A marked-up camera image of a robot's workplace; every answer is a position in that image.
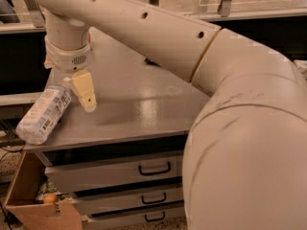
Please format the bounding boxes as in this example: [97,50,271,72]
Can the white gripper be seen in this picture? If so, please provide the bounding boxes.
[44,37,97,112]

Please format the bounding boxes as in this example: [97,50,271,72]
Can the blue label plastic bottle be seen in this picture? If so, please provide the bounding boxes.
[16,85,71,145]

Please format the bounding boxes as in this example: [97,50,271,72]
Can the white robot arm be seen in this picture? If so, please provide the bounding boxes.
[36,0,307,230]

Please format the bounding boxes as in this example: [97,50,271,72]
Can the black chocolate bar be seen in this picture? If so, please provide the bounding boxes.
[144,58,158,66]

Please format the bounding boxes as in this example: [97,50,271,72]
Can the person in background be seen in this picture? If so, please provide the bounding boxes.
[0,0,20,23]

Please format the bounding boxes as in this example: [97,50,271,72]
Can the grey drawer cabinet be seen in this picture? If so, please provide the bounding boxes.
[26,29,208,219]

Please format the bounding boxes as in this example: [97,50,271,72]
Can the top grey drawer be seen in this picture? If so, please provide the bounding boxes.
[45,151,183,193]

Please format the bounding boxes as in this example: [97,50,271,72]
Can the grey drawer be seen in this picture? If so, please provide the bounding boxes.
[72,183,183,215]
[88,203,184,230]
[45,151,183,193]

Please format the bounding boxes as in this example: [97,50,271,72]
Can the green packet in box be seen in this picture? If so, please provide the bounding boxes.
[35,180,61,201]

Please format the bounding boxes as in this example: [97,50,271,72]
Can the orange fruit in box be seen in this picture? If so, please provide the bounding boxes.
[43,193,59,204]

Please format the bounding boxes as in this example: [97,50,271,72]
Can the middle grey drawer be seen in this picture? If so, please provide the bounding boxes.
[72,183,183,215]

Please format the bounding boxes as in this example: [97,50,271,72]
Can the cardboard box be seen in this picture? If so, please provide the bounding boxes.
[4,151,83,230]

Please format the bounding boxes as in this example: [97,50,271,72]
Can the bottom grey drawer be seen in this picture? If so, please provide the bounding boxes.
[88,203,184,230]

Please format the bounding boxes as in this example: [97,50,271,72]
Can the left metal bracket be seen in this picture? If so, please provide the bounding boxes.
[24,0,45,28]

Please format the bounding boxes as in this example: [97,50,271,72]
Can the right metal bracket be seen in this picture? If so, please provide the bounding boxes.
[218,0,232,17]

